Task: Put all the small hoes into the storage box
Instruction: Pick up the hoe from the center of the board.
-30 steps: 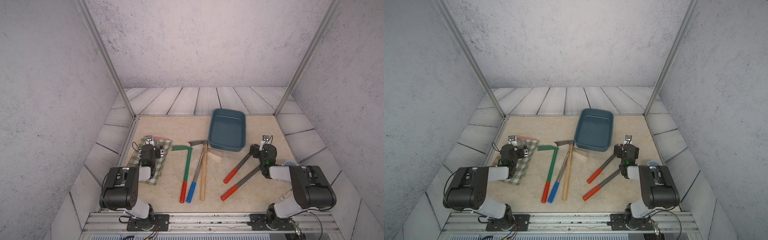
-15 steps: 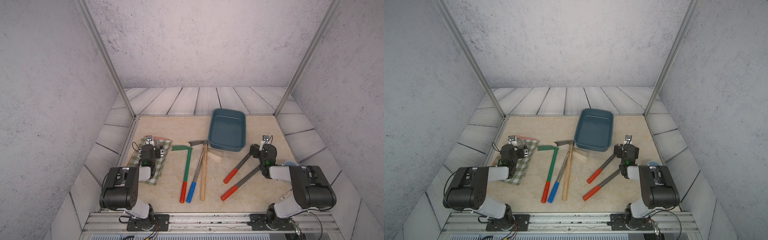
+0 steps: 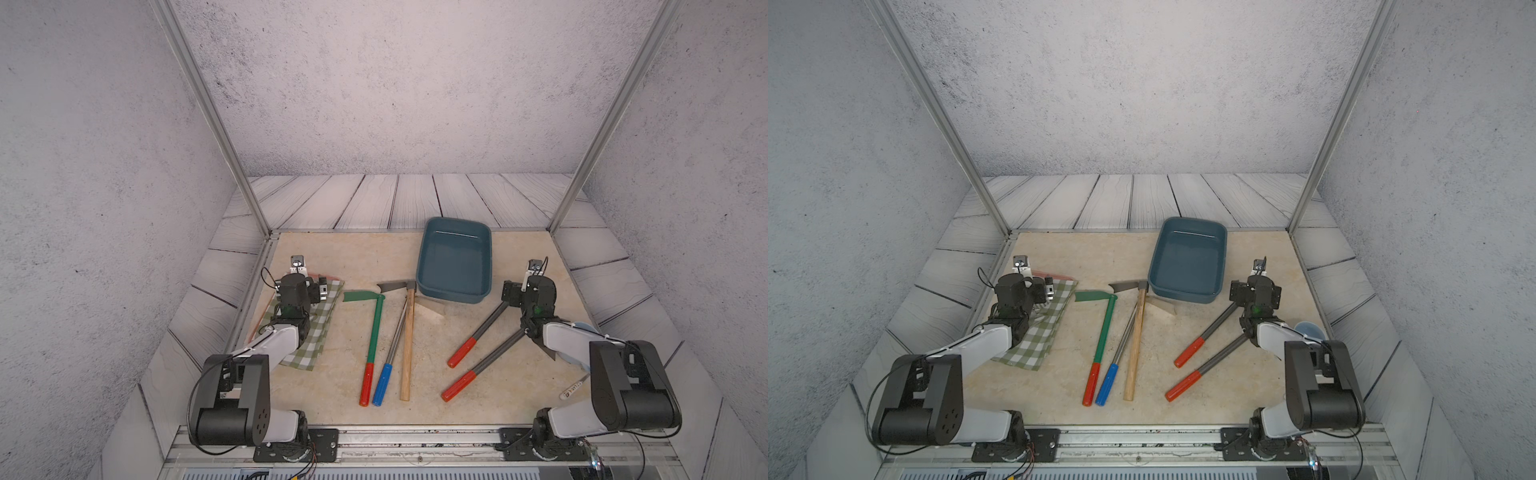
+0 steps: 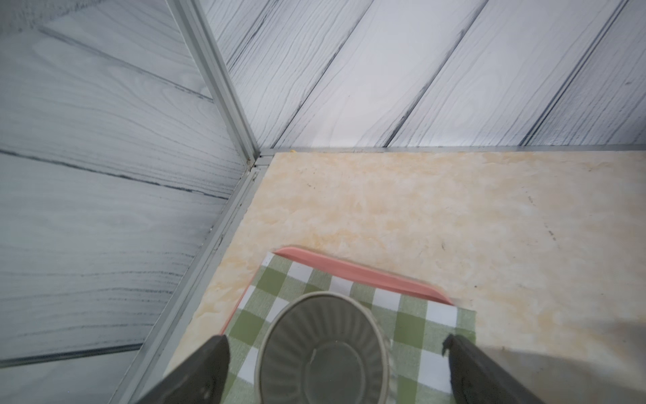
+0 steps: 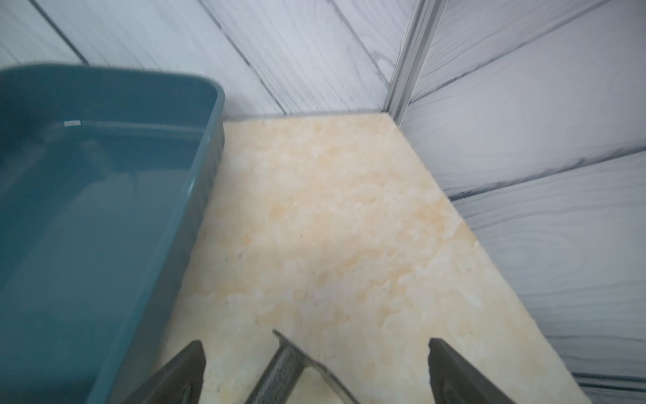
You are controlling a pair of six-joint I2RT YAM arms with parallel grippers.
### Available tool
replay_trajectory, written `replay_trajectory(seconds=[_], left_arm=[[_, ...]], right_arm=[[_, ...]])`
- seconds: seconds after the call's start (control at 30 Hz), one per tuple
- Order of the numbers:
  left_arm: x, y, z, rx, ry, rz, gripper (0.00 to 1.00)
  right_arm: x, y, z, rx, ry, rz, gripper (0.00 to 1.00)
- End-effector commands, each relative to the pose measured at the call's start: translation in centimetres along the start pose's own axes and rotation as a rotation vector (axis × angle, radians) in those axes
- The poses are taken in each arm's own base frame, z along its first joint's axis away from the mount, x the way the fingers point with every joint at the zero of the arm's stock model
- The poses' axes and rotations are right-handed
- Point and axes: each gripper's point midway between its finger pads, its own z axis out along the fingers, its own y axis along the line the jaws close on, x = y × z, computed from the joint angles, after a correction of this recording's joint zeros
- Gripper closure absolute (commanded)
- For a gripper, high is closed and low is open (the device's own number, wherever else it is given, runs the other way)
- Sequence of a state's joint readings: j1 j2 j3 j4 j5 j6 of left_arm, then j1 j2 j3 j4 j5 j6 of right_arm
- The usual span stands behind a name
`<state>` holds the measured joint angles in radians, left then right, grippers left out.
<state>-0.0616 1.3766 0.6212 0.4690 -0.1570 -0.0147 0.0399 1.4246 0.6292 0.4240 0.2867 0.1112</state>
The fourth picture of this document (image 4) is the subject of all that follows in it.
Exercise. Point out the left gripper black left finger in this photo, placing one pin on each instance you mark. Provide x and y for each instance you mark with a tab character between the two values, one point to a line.
200	379

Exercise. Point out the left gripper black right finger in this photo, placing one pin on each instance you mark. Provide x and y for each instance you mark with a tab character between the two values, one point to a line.
476	378

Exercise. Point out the green white checkered cloth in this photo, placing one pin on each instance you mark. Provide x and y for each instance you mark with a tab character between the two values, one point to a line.
416	327

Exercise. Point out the grey ribbed glass cup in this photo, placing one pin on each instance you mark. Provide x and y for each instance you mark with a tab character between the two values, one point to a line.
325	348

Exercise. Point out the pink tray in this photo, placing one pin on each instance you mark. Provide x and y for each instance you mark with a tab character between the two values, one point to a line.
374	278

